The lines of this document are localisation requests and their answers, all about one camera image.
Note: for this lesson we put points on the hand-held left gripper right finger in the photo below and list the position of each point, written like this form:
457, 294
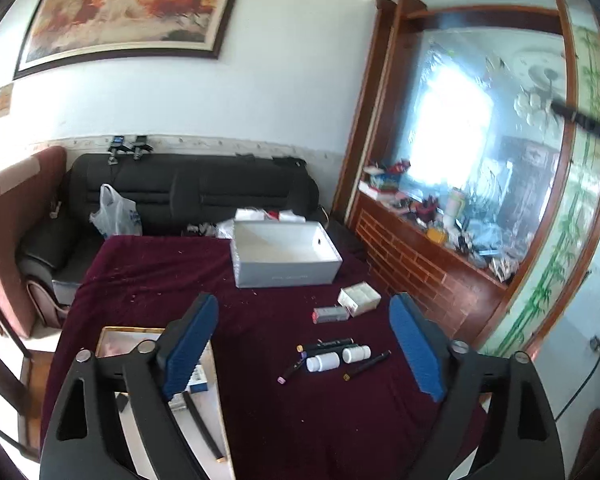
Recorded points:
415, 345

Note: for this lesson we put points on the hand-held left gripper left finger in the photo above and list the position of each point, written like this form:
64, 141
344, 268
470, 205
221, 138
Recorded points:
190, 345

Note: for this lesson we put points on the blue white box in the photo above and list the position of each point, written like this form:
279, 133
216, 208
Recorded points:
200, 380

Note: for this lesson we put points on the gold-edged box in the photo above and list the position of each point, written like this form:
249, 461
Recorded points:
207, 405

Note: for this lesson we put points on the black marker orange caps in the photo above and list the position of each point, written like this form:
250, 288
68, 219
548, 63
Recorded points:
205, 427

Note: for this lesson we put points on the black marker yellow caps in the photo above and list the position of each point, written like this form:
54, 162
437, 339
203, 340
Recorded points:
327, 345

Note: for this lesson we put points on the black marker olive caps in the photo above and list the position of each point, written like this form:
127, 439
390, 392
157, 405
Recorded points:
367, 364

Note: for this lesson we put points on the white pill bottle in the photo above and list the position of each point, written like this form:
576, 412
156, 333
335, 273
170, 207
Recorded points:
324, 361
356, 354

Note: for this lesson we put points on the small white box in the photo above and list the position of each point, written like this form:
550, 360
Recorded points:
362, 297

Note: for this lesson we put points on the brick pattern wooden cabinet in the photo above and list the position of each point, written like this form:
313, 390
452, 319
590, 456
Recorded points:
415, 270

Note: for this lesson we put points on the pink grey carton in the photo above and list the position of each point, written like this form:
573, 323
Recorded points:
330, 315

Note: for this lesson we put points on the black marker pink cap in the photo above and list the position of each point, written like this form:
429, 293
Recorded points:
292, 369

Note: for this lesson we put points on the yellow tape roll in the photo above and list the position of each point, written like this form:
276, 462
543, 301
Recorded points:
436, 235

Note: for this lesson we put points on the pile of shelf clutter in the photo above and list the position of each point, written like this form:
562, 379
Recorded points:
485, 255

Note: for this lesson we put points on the open grey cardboard box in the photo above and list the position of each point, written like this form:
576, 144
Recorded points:
285, 275

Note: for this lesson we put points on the red pen holder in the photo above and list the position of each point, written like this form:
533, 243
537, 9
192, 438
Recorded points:
426, 210

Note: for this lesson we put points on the maroon tablecloth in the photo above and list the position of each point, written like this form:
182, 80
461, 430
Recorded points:
305, 425

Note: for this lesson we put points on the white packaging scraps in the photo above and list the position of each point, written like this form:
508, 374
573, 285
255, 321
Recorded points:
250, 215

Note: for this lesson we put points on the white tumbler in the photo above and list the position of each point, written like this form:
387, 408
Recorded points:
456, 207

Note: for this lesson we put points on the white plastic bag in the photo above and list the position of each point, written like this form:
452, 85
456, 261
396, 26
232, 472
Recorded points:
115, 215

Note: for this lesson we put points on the black sofa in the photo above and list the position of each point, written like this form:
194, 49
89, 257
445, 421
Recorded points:
205, 185

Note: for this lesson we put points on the bamboo print glass panel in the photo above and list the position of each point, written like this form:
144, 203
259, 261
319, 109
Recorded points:
555, 260

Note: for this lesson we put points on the blue red box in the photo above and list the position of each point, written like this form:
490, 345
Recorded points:
384, 179

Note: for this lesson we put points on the small white gadget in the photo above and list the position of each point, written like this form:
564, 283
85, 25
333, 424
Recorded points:
56, 210

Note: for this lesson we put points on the black clip stand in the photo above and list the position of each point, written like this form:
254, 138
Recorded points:
142, 146
116, 149

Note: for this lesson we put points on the maroon armchair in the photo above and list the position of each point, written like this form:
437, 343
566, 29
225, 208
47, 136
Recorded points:
10, 235

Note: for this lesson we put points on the wood framed wall mirror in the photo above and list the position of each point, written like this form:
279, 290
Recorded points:
455, 135

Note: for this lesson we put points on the small wall sign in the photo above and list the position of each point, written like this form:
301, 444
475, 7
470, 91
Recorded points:
2, 101

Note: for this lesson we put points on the framed wall painting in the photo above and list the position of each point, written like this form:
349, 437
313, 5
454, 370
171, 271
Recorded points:
130, 5

